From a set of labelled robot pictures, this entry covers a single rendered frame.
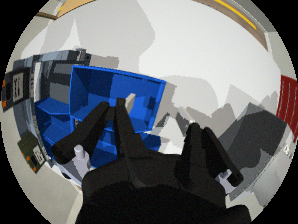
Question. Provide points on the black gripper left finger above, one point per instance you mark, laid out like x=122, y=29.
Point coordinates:
x=73, y=152

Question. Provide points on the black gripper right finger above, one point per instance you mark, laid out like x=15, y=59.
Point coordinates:
x=200, y=165

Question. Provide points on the grey shelf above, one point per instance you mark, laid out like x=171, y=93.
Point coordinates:
x=54, y=83

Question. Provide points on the olive green case with orange latches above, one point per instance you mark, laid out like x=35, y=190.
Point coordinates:
x=32, y=152

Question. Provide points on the blue bin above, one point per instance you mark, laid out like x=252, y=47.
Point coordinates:
x=104, y=153
x=47, y=144
x=89, y=87
x=53, y=126

